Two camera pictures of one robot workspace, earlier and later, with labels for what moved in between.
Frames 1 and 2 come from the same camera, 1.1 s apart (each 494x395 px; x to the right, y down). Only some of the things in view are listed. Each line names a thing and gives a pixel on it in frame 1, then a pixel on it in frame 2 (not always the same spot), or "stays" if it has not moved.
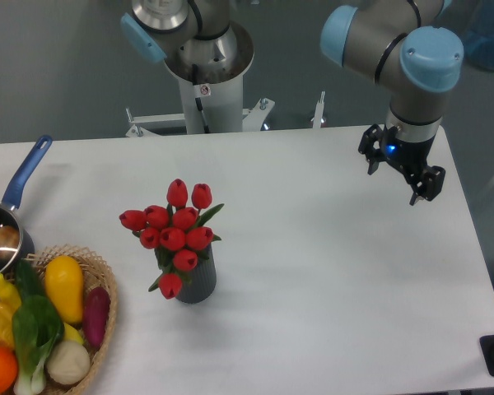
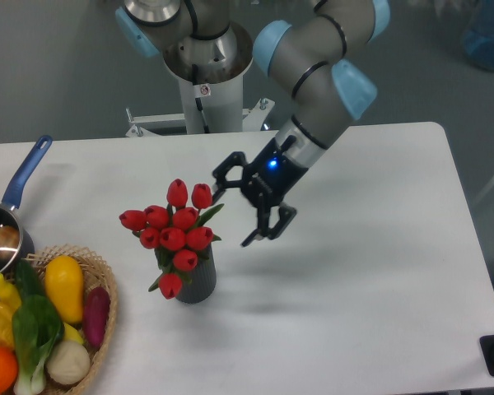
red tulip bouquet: [177, 233] stays
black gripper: [408, 158] → [266, 180]
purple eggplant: [95, 310] stays
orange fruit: [1, 369] stays
